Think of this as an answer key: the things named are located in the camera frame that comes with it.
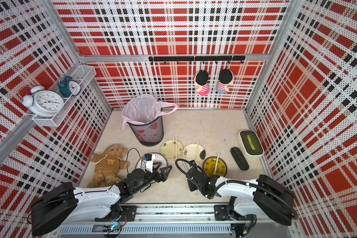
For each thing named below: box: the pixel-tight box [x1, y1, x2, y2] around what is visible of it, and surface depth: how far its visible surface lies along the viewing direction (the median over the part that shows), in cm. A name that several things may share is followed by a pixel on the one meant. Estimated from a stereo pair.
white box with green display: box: [237, 129, 265, 161], surface depth 95 cm
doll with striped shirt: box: [216, 68, 235, 95], surface depth 97 cm
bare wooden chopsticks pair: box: [213, 152, 220, 176], surface depth 90 cm
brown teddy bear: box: [87, 144, 130, 188], surface depth 85 cm
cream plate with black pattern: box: [182, 143, 206, 165], surface depth 98 cm
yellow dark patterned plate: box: [202, 156, 228, 178], surface depth 91 cm
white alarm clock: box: [21, 85, 65, 119], surface depth 63 cm
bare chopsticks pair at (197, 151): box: [196, 139, 200, 165], surface depth 98 cm
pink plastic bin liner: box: [120, 93, 179, 130], surface depth 93 cm
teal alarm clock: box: [57, 75, 82, 98], surface depth 73 cm
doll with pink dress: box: [193, 69, 210, 97], surface depth 98 cm
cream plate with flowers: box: [160, 138, 183, 160], surface depth 99 cm
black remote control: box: [230, 146, 250, 171], surface depth 92 cm
